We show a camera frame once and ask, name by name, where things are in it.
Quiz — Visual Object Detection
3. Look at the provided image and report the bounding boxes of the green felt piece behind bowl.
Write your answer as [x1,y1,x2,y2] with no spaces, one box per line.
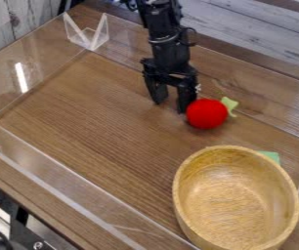
[258,150,279,164]

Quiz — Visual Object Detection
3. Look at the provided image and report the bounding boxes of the wooden oval bowl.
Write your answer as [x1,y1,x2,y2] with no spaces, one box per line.
[171,146,299,250]

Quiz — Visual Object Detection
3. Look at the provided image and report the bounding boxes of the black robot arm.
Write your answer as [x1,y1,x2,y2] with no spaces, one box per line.
[134,0,198,113]

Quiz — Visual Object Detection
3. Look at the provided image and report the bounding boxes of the red felt strawberry toy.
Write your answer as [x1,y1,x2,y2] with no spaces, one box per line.
[186,97,238,130]

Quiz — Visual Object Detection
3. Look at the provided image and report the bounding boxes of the clear acrylic tray enclosure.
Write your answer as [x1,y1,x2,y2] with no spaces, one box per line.
[0,7,299,250]

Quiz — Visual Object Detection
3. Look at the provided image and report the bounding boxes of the black table clamp bracket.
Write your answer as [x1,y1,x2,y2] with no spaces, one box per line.
[9,207,55,250]

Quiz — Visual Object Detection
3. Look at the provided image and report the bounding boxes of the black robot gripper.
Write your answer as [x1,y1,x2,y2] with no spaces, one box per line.
[141,35,198,113]

